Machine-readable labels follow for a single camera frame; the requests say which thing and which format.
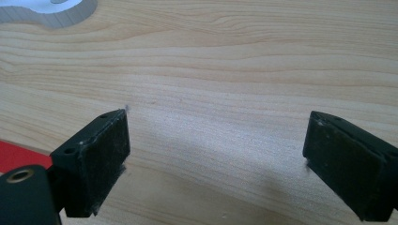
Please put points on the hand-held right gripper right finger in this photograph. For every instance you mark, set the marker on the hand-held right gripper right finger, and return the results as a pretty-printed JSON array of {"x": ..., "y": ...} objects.
[{"x": 347, "y": 162}]

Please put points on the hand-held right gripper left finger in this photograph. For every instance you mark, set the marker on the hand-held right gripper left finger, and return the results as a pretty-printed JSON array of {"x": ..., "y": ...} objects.
[{"x": 94, "y": 162}]

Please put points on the red sheet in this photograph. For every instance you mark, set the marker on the red sheet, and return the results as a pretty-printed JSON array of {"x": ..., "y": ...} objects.
[{"x": 22, "y": 156}]

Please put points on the white ribbed dish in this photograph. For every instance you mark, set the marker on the white ribbed dish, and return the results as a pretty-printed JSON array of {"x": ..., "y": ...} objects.
[{"x": 59, "y": 14}]

